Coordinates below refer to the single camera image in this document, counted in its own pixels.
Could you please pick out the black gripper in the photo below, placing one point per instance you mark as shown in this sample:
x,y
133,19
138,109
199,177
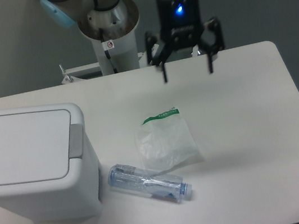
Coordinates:
x,y
181,27

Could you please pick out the white push-lid trash can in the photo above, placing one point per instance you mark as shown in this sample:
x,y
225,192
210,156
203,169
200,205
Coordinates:
x,y
48,167

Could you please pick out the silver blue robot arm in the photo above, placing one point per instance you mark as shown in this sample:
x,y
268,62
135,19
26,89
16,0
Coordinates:
x,y
110,26

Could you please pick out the clear plastic bag green strip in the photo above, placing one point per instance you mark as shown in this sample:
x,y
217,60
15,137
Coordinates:
x,y
164,142

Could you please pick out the crushed clear plastic bottle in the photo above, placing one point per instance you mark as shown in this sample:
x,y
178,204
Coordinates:
x,y
149,182

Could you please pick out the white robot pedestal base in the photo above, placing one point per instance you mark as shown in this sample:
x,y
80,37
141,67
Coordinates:
x,y
113,56

